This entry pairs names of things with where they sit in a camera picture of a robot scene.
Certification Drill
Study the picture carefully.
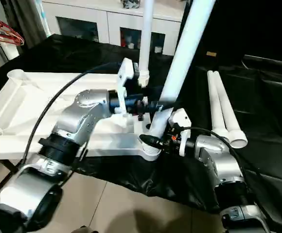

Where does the black plastic mat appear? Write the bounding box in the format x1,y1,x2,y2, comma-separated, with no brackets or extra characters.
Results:
0,33,282,229

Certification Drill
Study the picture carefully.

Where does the red wire clothes hanger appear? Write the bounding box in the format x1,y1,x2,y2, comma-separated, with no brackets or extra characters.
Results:
0,4,25,47

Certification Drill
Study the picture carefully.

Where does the grey curtain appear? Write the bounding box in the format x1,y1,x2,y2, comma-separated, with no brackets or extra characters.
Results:
2,0,50,48

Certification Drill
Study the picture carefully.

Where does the dark patterned jar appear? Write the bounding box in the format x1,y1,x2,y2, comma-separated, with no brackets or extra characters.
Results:
122,0,141,10

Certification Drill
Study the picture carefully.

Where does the white plastic table top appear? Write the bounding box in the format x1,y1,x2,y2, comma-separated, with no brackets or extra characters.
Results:
0,69,175,162

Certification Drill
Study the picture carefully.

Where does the white plastic table leg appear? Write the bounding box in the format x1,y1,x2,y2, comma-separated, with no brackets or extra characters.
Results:
137,0,155,89
212,71,249,149
207,70,230,140
140,0,216,160

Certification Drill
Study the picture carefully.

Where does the white glass-door cabinet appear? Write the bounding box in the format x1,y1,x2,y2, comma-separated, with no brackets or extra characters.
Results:
41,0,186,56

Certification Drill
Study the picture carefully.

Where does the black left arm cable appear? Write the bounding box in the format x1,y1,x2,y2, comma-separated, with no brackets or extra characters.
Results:
23,62,123,168

